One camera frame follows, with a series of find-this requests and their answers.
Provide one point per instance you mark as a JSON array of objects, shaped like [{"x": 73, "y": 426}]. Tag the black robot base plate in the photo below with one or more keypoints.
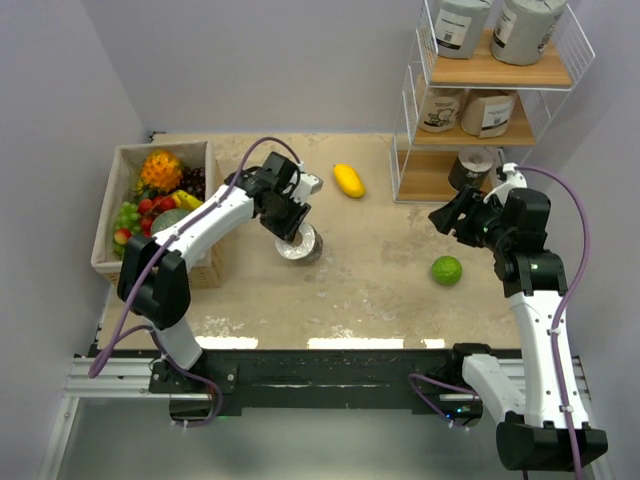
[{"x": 390, "y": 379}]

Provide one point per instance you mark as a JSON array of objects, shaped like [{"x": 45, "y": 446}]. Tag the green lime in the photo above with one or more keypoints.
[{"x": 447, "y": 270}]

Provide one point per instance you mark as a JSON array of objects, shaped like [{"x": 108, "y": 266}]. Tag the small peach fruit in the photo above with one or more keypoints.
[{"x": 121, "y": 236}]

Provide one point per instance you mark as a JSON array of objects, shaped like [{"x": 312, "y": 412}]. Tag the orange spiky fruit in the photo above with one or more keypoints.
[{"x": 162, "y": 171}]

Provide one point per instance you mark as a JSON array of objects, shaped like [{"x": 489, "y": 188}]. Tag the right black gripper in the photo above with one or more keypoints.
[{"x": 470, "y": 202}]

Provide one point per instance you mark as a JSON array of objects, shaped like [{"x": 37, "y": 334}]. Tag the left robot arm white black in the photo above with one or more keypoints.
[{"x": 154, "y": 278}]

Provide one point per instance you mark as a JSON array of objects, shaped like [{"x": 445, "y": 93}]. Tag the green netted melon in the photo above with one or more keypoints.
[{"x": 167, "y": 219}]

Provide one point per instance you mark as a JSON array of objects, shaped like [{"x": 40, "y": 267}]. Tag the clear white tissue roll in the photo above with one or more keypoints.
[{"x": 471, "y": 167}]

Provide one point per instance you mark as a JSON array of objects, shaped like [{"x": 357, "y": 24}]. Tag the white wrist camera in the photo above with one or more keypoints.
[
  {"x": 308, "y": 185},
  {"x": 503, "y": 179}
]

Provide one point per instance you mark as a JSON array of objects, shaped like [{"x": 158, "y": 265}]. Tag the black tissue roll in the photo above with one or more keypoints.
[{"x": 305, "y": 248}]

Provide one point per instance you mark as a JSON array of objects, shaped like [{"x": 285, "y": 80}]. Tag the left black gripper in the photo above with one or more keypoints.
[{"x": 288, "y": 229}]

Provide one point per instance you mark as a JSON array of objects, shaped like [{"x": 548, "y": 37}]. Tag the green grapes bunch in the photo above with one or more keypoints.
[{"x": 127, "y": 217}]

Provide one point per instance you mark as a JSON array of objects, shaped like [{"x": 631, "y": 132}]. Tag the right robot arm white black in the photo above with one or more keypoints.
[{"x": 543, "y": 427}]

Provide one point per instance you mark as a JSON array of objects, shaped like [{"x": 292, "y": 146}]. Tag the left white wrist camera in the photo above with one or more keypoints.
[{"x": 308, "y": 185}]

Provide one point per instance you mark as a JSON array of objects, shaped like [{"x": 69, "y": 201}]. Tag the woven lined fruit basket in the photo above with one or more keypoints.
[{"x": 122, "y": 187}]

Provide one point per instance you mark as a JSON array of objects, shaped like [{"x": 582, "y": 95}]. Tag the dark purple grapes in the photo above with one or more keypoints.
[{"x": 194, "y": 182}]

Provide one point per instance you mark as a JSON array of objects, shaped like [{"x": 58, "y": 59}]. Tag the yellow banana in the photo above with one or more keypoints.
[{"x": 186, "y": 201}]

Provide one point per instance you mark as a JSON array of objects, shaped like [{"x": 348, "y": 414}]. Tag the white wire wooden shelf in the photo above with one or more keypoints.
[{"x": 484, "y": 81}]

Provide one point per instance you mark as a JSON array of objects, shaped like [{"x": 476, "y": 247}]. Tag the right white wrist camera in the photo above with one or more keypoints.
[{"x": 503, "y": 179}]

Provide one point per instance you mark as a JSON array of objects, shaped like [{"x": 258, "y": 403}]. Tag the yellow mango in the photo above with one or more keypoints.
[{"x": 349, "y": 181}]

